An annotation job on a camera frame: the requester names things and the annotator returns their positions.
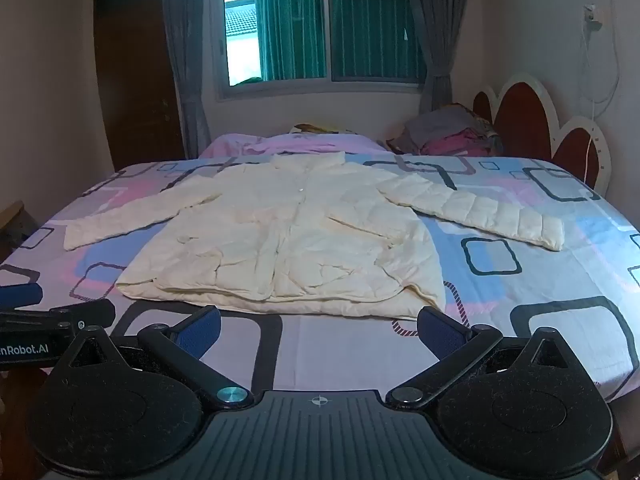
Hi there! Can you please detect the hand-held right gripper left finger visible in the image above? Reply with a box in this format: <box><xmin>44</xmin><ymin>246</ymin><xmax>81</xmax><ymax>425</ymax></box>
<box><xmin>65</xmin><ymin>305</ymin><xmax>253</xmax><ymax>409</ymax></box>

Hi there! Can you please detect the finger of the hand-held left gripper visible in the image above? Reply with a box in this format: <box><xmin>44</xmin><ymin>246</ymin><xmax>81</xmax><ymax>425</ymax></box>
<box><xmin>0</xmin><ymin>299</ymin><xmax>117</xmax><ymax>336</ymax></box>
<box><xmin>0</xmin><ymin>282</ymin><xmax>45</xmax><ymax>311</ymax></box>

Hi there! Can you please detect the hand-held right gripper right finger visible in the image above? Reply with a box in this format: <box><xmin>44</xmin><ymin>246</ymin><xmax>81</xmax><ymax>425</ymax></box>
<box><xmin>386</xmin><ymin>306</ymin><xmax>576</xmax><ymax>409</ymax></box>

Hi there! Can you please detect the cream puffer jacket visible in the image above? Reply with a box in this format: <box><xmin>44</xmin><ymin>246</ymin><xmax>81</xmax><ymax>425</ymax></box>
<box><xmin>62</xmin><ymin>150</ymin><xmax>566</xmax><ymax>318</ymax></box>

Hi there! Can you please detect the pile of clothes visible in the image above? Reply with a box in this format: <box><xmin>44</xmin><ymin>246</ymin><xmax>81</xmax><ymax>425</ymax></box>
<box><xmin>385</xmin><ymin>102</ymin><xmax>503</xmax><ymax>158</ymax></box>

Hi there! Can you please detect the wooden furniture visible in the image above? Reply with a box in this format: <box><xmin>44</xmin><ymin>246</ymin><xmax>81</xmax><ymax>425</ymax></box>
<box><xmin>0</xmin><ymin>200</ymin><xmax>26</xmax><ymax>261</ymax></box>

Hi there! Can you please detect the bed with patterned sheet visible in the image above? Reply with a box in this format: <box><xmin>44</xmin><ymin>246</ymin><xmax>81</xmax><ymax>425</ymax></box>
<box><xmin>0</xmin><ymin>132</ymin><xmax>640</xmax><ymax>411</ymax></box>

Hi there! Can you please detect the pink blanket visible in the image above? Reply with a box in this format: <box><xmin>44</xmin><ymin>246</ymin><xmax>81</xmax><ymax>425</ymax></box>
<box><xmin>200</xmin><ymin>132</ymin><xmax>391</xmax><ymax>161</ymax></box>

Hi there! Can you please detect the dark wooden wardrobe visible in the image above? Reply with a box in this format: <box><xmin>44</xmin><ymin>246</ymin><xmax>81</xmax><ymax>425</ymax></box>
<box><xmin>94</xmin><ymin>0</ymin><xmax>187</xmax><ymax>173</ymax></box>

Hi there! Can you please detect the yellow printed cloth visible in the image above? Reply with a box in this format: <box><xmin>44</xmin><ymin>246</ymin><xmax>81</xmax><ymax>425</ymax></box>
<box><xmin>292</xmin><ymin>122</ymin><xmax>361</xmax><ymax>136</ymax></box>

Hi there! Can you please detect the grey curtain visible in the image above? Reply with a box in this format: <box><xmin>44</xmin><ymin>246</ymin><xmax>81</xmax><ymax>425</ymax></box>
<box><xmin>407</xmin><ymin>0</ymin><xmax>471</xmax><ymax>116</ymax></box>
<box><xmin>160</xmin><ymin>0</ymin><xmax>226</xmax><ymax>158</ymax></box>

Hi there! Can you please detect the window with green blinds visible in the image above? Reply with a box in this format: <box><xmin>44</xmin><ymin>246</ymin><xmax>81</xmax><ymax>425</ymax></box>
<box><xmin>210</xmin><ymin>0</ymin><xmax>431</xmax><ymax>103</ymax></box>

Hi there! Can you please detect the white cable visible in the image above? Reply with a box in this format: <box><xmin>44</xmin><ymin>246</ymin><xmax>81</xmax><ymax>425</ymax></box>
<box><xmin>577</xmin><ymin>10</ymin><xmax>623</xmax><ymax>191</ymax></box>

